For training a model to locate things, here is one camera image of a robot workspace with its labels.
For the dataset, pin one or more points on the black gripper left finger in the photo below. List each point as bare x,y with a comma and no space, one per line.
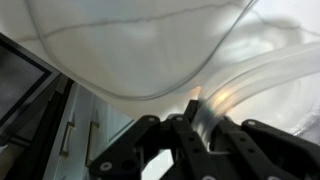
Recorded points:
160,150

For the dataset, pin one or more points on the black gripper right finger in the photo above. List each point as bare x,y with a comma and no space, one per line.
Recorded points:
266,150

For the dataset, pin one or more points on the clear plastic bowl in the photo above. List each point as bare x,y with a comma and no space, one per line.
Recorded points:
133,50

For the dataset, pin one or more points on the white cabinet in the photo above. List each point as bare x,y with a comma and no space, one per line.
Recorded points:
80,140

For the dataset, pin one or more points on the black glass stove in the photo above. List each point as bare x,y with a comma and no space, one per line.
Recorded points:
20,76

